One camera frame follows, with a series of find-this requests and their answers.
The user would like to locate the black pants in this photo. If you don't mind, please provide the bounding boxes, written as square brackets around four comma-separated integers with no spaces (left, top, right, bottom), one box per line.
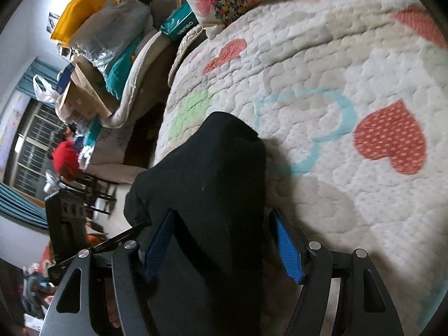
[124,111,266,335]

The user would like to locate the teal window curtain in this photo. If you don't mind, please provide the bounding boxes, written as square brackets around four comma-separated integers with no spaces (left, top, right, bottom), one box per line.
[1,58,62,231]

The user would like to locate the dark wooden chair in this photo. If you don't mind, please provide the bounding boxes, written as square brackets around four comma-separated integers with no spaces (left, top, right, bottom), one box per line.
[58,171,118,215]

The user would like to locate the person in red top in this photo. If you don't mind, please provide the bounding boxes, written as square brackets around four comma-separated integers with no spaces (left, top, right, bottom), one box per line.
[47,126,83,182]

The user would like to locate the white plastic bag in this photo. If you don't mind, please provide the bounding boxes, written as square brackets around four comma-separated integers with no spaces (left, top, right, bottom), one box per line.
[33,74,59,104]

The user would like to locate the brown cardboard box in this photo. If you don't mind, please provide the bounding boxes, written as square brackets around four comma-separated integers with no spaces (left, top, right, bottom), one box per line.
[62,55,119,120]

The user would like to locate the teal folded towel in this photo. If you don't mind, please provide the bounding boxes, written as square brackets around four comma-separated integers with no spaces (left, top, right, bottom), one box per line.
[105,36,143,101]

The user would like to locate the clear plastic bag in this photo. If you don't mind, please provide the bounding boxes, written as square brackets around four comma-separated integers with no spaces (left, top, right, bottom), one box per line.
[69,0,151,75]

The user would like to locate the heart-patterned quilted bedspread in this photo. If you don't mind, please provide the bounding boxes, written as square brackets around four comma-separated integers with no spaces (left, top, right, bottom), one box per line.
[154,0,447,335]

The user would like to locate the yellow bag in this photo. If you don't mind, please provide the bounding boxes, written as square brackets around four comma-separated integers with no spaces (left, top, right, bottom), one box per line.
[50,0,121,46]

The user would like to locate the teal tissue box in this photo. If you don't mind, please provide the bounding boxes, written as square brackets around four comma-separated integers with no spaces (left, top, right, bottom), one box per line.
[160,2,198,41]

